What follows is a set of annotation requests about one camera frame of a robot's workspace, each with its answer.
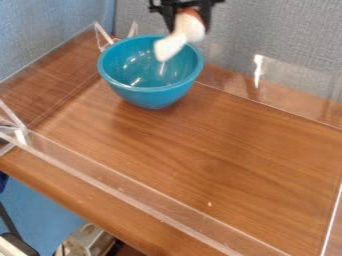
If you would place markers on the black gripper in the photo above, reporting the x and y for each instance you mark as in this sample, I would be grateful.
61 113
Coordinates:
168 7

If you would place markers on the white brown toy mushroom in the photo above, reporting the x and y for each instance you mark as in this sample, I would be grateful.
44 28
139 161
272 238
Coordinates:
188 31

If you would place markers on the blue plastic bowl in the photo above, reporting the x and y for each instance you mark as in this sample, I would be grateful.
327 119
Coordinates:
143 81

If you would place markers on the clear acrylic back barrier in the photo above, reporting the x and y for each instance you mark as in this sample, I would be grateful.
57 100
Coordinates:
291 88

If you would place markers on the clear acrylic barrier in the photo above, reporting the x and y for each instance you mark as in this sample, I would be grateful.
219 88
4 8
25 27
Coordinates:
211 232
291 88

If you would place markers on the clear acrylic front barrier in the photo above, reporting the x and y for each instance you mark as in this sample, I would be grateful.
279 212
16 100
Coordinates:
211 232

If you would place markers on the black stand leg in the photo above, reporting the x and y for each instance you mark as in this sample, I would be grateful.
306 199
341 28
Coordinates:
12 245

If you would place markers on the clear acrylic corner bracket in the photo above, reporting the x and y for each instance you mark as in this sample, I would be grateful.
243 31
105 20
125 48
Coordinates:
105 40

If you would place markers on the clear acrylic left bracket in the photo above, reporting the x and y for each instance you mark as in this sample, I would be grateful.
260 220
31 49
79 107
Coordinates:
12 130

